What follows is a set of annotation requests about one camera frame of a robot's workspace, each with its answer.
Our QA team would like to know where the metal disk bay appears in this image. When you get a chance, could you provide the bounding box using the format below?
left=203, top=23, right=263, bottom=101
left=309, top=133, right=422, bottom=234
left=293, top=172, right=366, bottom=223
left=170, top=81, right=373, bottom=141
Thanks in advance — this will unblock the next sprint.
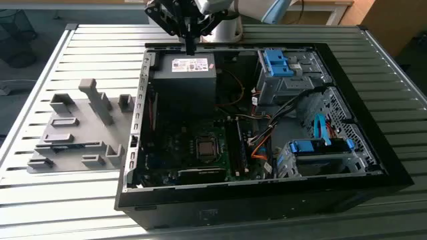
left=275, top=139, right=381, bottom=179

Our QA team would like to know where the green motherboard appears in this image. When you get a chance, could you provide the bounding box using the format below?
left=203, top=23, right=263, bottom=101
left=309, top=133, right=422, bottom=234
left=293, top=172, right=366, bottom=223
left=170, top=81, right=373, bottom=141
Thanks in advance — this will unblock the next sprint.
left=139, top=116, right=269, bottom=187

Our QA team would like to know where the blue SATA wire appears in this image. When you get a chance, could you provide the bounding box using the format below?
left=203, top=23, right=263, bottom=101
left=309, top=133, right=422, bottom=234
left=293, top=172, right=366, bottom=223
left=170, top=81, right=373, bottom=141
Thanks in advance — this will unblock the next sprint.
left=313, top=113, right=334, bottom=147

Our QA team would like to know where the orange SATA wire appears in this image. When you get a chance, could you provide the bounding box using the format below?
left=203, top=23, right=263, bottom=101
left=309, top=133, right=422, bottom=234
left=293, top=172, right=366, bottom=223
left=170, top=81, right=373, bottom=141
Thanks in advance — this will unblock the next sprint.
left=250, top=142, right=269, bottom=161

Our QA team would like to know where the black cable bundle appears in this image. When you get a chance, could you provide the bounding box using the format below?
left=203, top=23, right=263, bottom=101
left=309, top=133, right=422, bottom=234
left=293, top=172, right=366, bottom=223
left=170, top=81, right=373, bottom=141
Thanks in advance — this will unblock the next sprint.
left=249, top=87, right=327, bottom=147

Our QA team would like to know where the blue disk carrier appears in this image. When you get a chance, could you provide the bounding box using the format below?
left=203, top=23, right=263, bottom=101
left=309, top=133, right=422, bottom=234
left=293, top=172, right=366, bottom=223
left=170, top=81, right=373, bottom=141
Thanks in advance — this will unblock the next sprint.
left=289, top=138, right=355, bottom=154

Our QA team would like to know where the yellow black wire bundle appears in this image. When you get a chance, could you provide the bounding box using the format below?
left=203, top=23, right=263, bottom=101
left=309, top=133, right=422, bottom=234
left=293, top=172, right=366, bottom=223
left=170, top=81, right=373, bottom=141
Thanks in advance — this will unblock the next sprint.
left=215, top=69, right=249, bottom=118

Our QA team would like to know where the metal drive cage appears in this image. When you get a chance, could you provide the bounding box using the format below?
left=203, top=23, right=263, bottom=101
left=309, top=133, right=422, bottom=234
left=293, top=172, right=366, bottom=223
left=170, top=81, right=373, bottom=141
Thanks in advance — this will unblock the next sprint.
left=255, top=49, right=335, bottom=107

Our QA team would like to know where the white frame desk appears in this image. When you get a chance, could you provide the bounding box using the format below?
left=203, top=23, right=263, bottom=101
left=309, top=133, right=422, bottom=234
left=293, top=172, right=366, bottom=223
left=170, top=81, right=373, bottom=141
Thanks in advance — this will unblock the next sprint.
left=239, top=0, right=355, bottom=26

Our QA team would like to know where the metal CPU socket cover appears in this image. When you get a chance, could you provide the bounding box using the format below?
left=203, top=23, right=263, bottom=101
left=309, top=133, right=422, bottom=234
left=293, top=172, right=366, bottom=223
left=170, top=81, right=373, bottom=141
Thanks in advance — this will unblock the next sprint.
left=194, top=136, right=222, bottom=161

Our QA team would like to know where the grey parts rack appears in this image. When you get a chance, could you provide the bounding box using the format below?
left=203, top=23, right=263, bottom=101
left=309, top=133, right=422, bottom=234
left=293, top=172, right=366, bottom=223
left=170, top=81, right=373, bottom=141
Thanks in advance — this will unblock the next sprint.
left=26, top=78, right=142, bottom=175

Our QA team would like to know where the brown wooden cabinet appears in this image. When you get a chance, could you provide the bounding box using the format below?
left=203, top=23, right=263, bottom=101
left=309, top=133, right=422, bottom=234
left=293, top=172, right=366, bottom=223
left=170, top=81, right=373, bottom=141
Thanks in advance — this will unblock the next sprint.
left=339, top=0, right=427, bottom=58

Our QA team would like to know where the black PC case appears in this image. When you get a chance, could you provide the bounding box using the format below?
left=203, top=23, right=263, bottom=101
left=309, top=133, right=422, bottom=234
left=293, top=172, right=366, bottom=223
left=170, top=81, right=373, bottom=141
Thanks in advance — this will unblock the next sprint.
left=112, top=42, right=415, bottom=230

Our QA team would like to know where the black wire mesh bin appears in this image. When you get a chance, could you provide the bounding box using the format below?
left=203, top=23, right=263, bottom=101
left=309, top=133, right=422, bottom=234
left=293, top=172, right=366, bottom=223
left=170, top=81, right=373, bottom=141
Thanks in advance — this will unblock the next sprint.
left=0, top=9, right=39, bottom=69

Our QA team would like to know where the grey power supply unit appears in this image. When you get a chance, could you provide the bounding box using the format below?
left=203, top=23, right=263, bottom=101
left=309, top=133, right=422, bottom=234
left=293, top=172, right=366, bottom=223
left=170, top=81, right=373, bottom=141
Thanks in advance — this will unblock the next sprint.
left=150, top=52, right=218, bottom=126

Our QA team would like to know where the silver CPU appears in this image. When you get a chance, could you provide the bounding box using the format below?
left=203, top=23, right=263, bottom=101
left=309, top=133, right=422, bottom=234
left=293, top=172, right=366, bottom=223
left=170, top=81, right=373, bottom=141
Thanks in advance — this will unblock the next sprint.
left=197, top=140, right=217, bottom=157

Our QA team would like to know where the black graphics card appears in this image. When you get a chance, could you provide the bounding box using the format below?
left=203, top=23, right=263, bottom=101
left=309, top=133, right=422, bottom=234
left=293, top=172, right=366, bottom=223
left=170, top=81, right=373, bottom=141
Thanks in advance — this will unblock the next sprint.
left=177, top=166, right=229, bottom=185

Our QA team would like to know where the blue plastic drive bracket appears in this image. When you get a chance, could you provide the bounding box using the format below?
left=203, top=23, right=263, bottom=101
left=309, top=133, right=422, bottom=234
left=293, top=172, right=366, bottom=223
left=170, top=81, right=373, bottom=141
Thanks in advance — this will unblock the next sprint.
left=263, top=49, right=295, bottom=77

